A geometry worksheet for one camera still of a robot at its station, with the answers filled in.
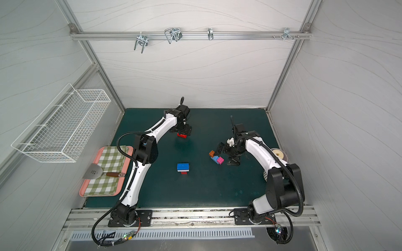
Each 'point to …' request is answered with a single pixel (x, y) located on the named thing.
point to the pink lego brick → (220, 160)
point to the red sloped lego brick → (181, 135)
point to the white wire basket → (59, 133)
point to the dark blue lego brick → (182, 166)
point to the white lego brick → (182, 170)
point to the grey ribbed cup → (265, 175)
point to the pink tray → (98, 156)
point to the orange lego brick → (212, 153)
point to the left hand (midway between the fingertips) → (184, 132)
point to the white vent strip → (124, 235)
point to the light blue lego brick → (214, 158)
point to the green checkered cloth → (112, 159)
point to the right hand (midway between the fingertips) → (221, 158)
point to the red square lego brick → (184, 172)
